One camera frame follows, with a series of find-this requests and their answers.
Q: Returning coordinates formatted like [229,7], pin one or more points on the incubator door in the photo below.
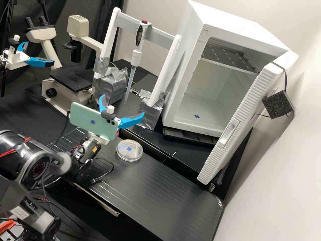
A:
[240,120]

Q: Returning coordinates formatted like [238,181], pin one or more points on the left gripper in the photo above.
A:
[16,60]

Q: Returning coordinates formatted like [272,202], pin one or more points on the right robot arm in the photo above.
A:
[22,155]

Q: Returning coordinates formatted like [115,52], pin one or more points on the pipette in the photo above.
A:
[140,32]

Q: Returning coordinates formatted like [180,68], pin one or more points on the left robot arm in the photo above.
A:
[2,65]

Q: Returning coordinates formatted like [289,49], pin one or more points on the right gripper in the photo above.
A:
[100,140]

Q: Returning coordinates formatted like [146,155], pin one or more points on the right wrist camera phone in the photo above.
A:
[90,120]

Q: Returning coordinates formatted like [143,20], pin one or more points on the white incubator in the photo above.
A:
[225,32]

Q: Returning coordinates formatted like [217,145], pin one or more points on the cream microscope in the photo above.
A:
[75,39]

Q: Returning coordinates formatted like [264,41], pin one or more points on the white pipette stand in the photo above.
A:
[125,23]

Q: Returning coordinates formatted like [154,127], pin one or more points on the petri dish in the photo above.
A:
[129,150]

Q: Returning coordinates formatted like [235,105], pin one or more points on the black tray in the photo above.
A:
[183,135]

